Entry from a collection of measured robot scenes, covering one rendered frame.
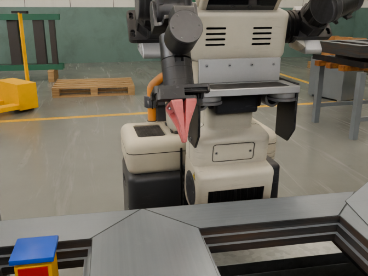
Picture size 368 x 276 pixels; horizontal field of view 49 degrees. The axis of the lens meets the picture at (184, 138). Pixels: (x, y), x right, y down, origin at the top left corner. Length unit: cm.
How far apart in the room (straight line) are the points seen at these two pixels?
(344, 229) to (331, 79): 537
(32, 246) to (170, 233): 22
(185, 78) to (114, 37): 960
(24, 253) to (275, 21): 79
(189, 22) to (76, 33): 961
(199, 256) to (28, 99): 488
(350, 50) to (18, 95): 377
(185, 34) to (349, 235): 45
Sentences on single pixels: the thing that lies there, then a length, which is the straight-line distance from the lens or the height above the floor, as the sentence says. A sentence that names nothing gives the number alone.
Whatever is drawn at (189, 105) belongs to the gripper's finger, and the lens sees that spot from 72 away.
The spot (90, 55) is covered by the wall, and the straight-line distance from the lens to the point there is 1032.
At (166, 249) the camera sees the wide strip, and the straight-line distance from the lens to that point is 66.
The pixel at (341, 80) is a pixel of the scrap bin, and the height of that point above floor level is 31.
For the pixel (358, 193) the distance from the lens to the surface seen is 91.
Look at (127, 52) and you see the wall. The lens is 1037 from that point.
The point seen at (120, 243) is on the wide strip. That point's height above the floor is 86.
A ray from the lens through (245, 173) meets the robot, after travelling 112.
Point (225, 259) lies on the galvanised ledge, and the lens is 96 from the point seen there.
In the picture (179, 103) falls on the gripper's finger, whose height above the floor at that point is 106.
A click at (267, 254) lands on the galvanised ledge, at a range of 99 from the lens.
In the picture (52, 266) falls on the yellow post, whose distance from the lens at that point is 64.
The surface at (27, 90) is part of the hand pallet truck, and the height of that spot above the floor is 27.
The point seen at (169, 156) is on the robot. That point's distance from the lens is 136.
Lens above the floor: 122
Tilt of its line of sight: 17 degrees down
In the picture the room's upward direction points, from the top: straight up
